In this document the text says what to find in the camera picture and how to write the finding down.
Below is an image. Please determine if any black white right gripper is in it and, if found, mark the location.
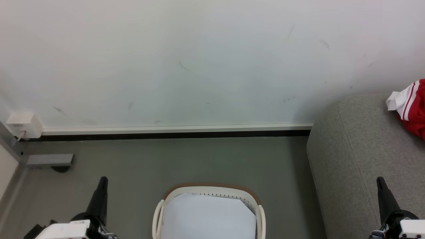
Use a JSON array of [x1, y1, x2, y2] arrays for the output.
[[369, 176, 425, 239]]

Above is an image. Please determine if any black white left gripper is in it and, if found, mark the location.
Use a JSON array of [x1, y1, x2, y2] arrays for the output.
[[35, 176, 117, 239]]

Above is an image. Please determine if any red white-striped garment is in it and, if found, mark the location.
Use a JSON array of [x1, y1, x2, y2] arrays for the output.
[[385, 79, 425, 140]]

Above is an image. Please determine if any white sheet basket liner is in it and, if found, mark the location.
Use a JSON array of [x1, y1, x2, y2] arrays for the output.
[[161, 193, 257, 239]]

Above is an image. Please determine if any white plastic laundry basket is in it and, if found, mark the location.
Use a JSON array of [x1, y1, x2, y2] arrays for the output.
[[152, 182, 267, 239]]

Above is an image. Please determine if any grey fabric sofa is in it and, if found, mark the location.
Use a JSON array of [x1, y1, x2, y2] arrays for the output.
[[306, 93, 425, 239]]

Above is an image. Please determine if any white and black baseboard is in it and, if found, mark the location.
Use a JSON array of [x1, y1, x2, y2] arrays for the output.
[[41, 123, 314, 142]]

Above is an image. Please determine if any grey framed partition panel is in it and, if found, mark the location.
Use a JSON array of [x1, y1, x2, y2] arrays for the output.
[[0, 120, 29, 233]]

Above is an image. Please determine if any grey metal frame foot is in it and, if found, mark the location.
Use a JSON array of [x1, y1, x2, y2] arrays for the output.
[[26, 153, 74, 168]]

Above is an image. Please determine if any white wall socket box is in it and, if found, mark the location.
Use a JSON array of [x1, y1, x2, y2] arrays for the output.
[[6, 112, 44, 140]]

